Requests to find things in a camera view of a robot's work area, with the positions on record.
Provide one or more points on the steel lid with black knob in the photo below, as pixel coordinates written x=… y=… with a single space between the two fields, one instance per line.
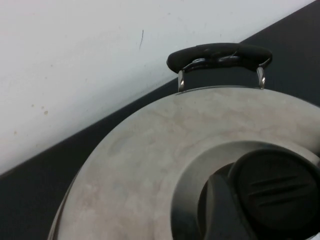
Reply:
x=140 y=150

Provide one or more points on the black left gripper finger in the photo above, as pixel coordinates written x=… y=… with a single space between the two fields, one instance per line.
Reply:
x=221 y=212

